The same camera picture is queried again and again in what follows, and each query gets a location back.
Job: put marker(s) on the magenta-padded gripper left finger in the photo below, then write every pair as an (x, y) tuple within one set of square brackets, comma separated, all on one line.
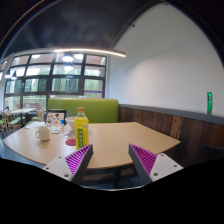
[(60, 166)]

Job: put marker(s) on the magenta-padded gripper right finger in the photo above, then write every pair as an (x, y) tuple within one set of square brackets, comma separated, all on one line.
[(163, 165)]

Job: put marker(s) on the yellow drink bottle orange cap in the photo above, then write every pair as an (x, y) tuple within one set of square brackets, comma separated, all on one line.
[(81, 131)]

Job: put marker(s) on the small square white device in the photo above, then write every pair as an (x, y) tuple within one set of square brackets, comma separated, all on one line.
[(56, 130)]

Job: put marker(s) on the white mug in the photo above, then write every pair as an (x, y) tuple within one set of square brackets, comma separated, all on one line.
[(43, 133)]

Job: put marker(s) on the small blue-capped bottle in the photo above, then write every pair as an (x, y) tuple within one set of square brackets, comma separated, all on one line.
[(62, 124)]

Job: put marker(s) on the black-framed tablet with pictures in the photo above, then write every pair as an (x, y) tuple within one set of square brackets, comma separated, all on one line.
[(55, 118)]

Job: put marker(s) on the white paper sheet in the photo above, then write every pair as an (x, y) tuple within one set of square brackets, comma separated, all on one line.
[(35, 125)]

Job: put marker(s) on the wooden chairs with green seats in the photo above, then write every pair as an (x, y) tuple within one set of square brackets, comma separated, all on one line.
[(13, 122)]

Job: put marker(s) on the light wooden dining table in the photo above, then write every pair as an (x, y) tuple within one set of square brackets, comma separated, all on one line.
[(22, 111)]

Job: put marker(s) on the green upholstered bench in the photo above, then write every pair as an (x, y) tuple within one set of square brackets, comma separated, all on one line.
[(100, 110)]

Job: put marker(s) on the large dark-framed window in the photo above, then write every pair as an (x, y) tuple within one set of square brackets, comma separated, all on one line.
[(50, 75)]

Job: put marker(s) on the long linear ceiling light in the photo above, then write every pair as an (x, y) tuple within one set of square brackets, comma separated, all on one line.
[(96, 51)]

